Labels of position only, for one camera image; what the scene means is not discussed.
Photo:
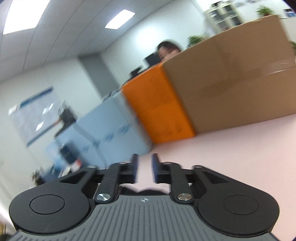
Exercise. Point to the large brown cardboard box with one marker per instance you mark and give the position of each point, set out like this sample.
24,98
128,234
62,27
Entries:
241,76

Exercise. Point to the light blue cardboard box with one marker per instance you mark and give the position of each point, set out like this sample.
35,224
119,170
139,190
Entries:
110,133

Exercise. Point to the green potted plant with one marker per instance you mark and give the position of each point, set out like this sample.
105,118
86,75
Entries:
193,40

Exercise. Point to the white wall poster board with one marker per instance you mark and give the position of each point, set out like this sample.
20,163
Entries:
36,115

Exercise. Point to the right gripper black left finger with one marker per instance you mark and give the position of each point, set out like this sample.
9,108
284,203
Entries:
113,177

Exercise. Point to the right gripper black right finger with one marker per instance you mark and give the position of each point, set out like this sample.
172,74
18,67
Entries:
172,174

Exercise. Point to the white glass-door cabinet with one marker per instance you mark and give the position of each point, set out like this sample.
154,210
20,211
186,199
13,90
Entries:
223,16

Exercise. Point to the orange cardboard box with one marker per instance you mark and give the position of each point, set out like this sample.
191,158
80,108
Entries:
158,106

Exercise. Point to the person with dark hair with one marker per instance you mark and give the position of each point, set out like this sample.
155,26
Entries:
167,49

